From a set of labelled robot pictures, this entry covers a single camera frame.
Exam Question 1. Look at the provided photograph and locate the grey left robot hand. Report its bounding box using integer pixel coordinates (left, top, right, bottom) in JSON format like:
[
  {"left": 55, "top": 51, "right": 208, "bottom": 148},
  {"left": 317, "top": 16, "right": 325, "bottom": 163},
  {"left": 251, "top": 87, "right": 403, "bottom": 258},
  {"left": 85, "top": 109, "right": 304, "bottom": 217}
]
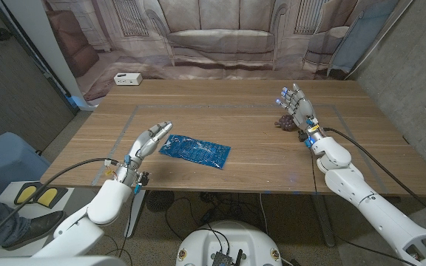
[{"left": 115, "top": 120, "right": 174, "bottom": 188}]

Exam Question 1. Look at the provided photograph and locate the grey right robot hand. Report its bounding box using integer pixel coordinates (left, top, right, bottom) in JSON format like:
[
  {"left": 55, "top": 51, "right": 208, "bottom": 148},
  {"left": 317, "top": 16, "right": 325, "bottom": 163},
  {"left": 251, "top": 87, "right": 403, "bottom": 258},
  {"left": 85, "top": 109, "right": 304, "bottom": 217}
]
[{"left": 275, "top": 82, "right": 325, "bottom": 147}]

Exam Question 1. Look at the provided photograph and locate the blue gel pad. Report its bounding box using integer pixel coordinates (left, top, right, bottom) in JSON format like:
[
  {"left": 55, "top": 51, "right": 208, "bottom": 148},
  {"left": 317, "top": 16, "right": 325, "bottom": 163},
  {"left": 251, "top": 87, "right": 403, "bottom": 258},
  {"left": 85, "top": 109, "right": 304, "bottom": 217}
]
[{"left": 158, "top": 134, "right": 231, "bottom": 170}]

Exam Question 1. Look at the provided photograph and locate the purple toy grape bunch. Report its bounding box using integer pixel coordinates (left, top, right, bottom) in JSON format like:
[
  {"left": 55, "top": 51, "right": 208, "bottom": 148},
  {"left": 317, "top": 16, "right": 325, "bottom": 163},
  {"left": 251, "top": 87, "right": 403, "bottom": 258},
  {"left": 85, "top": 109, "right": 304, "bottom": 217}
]
[{"left": 274, "top": 114, "right": 298, "bottom": 132}]

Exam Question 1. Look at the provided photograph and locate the round black floor fan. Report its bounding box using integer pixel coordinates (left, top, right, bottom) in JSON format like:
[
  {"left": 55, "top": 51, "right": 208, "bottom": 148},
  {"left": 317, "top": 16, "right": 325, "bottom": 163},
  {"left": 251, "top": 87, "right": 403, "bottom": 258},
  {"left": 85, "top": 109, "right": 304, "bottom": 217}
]
[{"left": 146, "top": 190, "right": 176, "bottom": 214}]

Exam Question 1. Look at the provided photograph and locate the grey tape outline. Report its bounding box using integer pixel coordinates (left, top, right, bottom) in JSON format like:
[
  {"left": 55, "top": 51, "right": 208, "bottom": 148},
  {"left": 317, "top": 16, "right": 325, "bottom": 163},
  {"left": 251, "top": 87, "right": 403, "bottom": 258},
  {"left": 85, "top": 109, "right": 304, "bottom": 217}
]
[{"left": 92, "top": 104, "right": 390, "bottom": 195}]

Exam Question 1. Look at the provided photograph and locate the white power socket box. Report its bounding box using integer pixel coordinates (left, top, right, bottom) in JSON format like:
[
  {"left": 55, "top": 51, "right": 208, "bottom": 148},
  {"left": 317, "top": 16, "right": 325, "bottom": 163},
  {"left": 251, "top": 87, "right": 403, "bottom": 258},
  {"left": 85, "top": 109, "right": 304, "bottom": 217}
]
[{"left": 113, "top": 72, "right": 143, "bottom": 86}]

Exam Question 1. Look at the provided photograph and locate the white table leg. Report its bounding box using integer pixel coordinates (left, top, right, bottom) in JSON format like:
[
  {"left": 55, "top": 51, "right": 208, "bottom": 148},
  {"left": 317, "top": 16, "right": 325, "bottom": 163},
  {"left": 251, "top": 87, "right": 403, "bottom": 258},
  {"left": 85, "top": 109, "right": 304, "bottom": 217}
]
[{"left": 124, "top": 190, "right": 147, "bottom": 239}]

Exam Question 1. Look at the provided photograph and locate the black power adapter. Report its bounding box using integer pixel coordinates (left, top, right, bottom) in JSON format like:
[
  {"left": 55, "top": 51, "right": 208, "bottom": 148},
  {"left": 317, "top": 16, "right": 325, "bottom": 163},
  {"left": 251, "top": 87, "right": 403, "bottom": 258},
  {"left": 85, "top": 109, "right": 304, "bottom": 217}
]
[{"left": 199, "top": 208, "right": 218, "bottom": 225}]

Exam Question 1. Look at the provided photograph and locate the printed sofa room backdrop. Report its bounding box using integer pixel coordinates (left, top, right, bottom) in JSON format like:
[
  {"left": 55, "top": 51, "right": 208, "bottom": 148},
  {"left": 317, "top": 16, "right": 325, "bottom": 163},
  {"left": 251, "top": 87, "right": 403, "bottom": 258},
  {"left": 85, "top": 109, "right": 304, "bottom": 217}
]
[{"left": 42, "top": 0, "right": 413, "bottom": 103}]

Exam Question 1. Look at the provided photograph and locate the yellow black foot pedal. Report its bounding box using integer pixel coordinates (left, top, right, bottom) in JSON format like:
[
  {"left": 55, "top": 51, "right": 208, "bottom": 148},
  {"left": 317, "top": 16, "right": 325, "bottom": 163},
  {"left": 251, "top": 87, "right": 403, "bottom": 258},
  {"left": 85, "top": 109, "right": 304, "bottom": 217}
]
[{"left": 13, "top": 181, "right": 69, "bottom": 210}]

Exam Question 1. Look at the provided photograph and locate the grey table leg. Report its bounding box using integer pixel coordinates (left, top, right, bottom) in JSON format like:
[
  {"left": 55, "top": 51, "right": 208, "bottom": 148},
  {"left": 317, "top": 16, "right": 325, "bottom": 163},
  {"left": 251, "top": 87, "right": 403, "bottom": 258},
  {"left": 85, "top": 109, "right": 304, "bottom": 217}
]
[{"left": 311, "top": 194, "right": 337, "bottom": 248}]

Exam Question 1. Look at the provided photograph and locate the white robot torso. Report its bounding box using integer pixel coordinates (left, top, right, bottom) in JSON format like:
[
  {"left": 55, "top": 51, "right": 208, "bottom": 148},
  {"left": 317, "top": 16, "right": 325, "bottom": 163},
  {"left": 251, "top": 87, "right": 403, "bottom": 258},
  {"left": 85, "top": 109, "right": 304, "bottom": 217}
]
[{"left": 175, "top": 220, "right": 283, "bottom": 266}]

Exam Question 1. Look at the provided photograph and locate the black box with antenna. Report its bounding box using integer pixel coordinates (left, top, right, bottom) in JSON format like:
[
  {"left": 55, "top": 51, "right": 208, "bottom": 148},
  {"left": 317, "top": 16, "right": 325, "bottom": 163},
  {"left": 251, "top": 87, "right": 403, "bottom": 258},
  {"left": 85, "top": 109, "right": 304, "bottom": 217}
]
[{"left": 211, "top": 249, "right": 244, "bottom": 266}]

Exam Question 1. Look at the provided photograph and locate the blue plastic bin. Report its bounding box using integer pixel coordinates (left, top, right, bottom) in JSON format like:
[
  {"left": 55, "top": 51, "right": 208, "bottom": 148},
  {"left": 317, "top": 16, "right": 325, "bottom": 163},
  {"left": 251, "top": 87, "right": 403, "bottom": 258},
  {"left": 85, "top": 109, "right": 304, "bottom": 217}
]
[{"left": 0, "top": 132, "right": 51, "bottom": 193}]

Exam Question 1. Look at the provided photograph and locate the white robot head edge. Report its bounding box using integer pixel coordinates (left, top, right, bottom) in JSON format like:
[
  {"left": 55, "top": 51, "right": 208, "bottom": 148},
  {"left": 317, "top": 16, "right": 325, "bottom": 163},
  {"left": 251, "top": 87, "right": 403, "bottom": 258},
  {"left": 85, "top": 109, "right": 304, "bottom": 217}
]
[{"left": 0, "top": 256, "right": 127, "bottom": 266}]

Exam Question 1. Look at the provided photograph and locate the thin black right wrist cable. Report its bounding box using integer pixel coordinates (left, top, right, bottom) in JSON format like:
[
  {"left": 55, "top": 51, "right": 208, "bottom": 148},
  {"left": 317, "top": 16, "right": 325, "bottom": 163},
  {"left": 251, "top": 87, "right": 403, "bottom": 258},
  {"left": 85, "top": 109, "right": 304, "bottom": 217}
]
[{"left": 308, "top": 146, "right": 419, "bottom": 266}]

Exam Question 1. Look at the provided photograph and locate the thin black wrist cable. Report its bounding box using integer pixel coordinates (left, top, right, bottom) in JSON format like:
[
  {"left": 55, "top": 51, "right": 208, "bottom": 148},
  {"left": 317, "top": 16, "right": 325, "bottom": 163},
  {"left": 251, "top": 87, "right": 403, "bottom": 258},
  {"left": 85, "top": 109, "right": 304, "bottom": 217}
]
[
  {"left": 308, "top": 146, "right": 419, "bottom": 266},
  {"left": 118, "top": 191, "right": 139, "bottom": 259}
]

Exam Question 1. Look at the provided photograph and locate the thin black left wrist cable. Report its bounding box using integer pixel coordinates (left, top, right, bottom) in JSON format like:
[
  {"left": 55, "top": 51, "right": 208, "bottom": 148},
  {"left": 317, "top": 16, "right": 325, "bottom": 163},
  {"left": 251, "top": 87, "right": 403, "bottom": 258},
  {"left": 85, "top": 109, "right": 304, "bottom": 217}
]
[{"left": 118, "top": 191, "right": 139, "bottom": 259}]

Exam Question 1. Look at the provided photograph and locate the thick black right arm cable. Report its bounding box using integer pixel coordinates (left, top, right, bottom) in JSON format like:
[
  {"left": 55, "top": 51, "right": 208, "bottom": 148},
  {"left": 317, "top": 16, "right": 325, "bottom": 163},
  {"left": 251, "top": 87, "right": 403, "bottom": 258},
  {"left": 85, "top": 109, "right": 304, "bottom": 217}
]
[{"left": 322, "top": 126, "right": 426, "bottom": 228}]

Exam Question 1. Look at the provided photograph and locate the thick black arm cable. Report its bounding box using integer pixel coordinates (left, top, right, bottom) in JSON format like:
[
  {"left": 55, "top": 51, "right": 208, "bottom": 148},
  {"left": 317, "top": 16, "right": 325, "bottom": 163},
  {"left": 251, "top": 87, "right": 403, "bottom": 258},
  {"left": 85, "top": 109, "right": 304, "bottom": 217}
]
[
  {"left": 322, "top": 126, "right": 426, "bottom": 228},
  {"left": 0, "top": 157, "right": 120, "bottom": 251}
]

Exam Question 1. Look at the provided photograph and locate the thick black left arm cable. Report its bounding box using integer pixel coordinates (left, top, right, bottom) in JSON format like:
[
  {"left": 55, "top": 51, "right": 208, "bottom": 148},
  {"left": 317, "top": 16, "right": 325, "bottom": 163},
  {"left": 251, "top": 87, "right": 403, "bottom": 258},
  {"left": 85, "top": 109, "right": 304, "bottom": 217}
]
[{"left": 0, "top": 157, "right": 120, "bottom": 251}]

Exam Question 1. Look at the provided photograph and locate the white door frame post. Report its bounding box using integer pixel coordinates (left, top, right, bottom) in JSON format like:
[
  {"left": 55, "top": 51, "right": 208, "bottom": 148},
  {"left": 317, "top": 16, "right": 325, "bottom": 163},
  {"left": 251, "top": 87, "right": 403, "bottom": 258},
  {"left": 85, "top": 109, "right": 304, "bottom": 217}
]
[{"left": 1, "top": 0, "right": 98, "bottom": 112}]

